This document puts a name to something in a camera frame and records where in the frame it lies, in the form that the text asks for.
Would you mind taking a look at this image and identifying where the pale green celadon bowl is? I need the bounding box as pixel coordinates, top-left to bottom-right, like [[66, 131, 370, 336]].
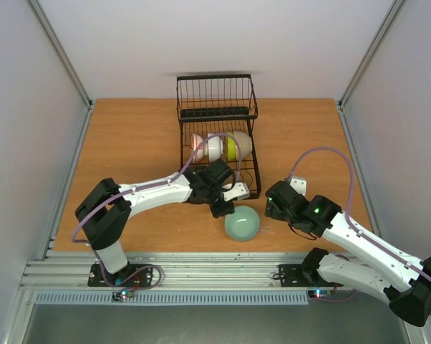
[[224, 206, 261, 242]]

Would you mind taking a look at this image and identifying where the white bowl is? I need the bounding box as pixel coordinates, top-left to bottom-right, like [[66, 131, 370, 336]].
[[205, 133, 223, 163], [233, 131, 253, 160]]

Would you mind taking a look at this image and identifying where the lime green bowl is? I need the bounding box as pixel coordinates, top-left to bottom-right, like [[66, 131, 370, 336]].
[[226, 132, 237, 161]]

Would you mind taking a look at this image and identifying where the red patterned bowl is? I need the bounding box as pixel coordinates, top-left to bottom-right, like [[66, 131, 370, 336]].
[[190, 133, 205, 163]]

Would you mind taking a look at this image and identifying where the black wire dish rack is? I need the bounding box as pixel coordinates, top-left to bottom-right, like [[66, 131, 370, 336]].
[[176, 73, 261, 199]]

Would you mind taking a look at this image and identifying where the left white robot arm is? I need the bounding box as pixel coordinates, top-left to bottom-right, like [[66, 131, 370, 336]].
[[75, 158, 242, 285]]

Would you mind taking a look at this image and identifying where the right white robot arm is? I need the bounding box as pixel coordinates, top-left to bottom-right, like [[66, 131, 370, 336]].
[[265, 181, 431, 327]]

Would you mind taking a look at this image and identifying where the right small circuit board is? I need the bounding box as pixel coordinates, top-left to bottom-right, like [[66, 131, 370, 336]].
[[307, 289, 335, 300]]

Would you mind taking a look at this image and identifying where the small circuit board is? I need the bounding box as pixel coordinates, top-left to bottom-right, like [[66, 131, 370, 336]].
[[307, 289, 335, 300], [111, 290, 135, 302]]

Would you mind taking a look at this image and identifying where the left small circuit board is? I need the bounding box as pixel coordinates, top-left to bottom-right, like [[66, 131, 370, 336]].
[[111, 290, 135, 302]]

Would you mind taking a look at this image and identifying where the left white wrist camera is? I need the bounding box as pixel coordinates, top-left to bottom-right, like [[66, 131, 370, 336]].
[[222, 182, 251, 201]]

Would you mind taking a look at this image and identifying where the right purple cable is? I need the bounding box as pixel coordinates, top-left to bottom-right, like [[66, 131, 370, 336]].
[[286, 145, 431, 319]]

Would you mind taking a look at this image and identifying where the purple cable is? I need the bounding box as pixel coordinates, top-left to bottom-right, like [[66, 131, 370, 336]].
[[70, 133, 242, 288], [286, 145, 431, 319]]

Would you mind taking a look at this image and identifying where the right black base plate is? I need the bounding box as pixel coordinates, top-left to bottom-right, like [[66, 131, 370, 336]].
[[275, 264, 335, 288]]

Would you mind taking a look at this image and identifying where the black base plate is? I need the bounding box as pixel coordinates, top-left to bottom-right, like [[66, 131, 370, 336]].
[[275, 264, 335, 288], [87, 264, 153, 288]]

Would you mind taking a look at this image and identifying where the aluminium front rail frame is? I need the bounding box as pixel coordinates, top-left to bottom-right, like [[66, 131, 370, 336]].
[[19, 250, 413, 292]]

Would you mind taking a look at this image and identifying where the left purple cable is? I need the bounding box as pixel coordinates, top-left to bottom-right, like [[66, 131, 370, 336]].
[[70, 133, 242, 288]]

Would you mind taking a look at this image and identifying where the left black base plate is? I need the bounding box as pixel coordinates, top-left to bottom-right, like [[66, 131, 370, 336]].
[[87, 264, 153, 288]]

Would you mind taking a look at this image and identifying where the grey slotted cable duct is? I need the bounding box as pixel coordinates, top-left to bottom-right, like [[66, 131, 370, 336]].
[[35, 290, 309, 306]]

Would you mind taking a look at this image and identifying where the right aluminium corner post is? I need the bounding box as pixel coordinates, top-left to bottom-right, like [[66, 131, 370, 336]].
[[337, 0, 408, 108]]

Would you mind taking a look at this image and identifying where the aluminium corner post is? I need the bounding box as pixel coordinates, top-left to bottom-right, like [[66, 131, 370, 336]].
[[26, 0, 94, 108], [337, 0, 408, 108]]

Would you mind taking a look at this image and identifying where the left aluminium corner post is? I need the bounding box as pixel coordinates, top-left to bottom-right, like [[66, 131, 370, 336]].
[[26, 0, 94, 108]]

